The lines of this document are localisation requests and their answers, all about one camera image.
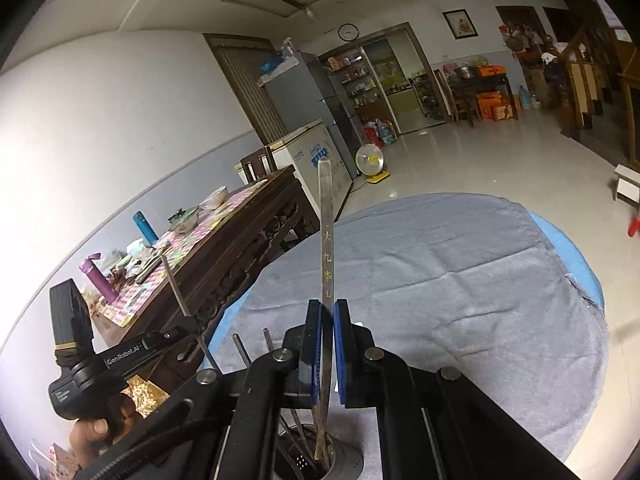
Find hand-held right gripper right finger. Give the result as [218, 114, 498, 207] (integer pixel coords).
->
[334, 299, 584, 480]

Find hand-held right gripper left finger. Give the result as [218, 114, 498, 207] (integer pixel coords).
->
[75, 299, 331, 480]

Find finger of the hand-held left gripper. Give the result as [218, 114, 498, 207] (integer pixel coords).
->
[145, 316, 202, 357]

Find metal utensil holder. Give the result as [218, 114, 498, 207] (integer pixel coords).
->
[272, 422, 366, 480]

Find gold-marked dark chopstick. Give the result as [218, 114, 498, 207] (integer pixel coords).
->
[312, 157, 336, 468]

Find person's left hand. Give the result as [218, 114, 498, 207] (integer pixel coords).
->
[69, 392, 143, 467]

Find purple water bottle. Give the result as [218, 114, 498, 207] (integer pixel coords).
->
[79, 255, 119, 306]

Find gold patterned box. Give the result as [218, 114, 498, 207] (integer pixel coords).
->
[124, 376, 169, 417]

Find pink checked tablecloth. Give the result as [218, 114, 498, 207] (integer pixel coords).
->
[92, 180, 269, 329]

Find carved dark wooden table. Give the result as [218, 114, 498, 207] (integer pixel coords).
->
[92, 165, 322, 378]

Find teal thermos bottle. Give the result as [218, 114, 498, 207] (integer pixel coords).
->
[132, 211, 159, 244]

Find glass dish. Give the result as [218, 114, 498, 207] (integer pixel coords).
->
[167, 207, 201, 234]

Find grey knitted cloth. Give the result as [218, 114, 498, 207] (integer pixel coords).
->
[207, 192, 611, 464]

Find white bowl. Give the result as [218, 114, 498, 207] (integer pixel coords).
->
[199, 186, 229, 210]

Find white floor fan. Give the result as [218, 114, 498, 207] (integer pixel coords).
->
[354, 142, 391, 184]

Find white chest freezer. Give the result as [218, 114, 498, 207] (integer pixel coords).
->
[234, 119, 354, 221]

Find blue water jug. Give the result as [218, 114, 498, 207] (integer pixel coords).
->
[375, 117, 399, 145]

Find blue table cover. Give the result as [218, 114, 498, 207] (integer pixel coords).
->
[206, 210, 606, 376]

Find grey refrigerator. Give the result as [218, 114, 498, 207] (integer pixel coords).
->
[257, 52, 369, 181]

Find brown slatted wooden door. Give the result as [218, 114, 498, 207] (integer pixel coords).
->
[202, 33, 289, 147]

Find shelf of pantry goods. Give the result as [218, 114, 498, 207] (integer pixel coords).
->
[324, 50, 397, 127]

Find tall-backed wooden chair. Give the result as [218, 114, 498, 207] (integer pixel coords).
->
[433, 67, 471, 124]

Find orange cardboard boxes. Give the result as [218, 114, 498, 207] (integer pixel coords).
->
[475, 91, 519, 121]

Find dark wooden side table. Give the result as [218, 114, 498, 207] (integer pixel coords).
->
[445, 72, 521, 121]

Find small white step stool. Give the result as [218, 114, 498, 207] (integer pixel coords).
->
[612, 164, 640, 206]

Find pile of household clutter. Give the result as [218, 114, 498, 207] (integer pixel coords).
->
[500, 19, 547, 69]

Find wooden staircase railing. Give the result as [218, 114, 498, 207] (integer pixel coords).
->
[542, 22, 640, 172]

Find metal wire rack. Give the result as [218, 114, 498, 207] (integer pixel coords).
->
[410, 72, 446, 121]

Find framed wall picture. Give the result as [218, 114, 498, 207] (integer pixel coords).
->
[442, 9, 480, 40]

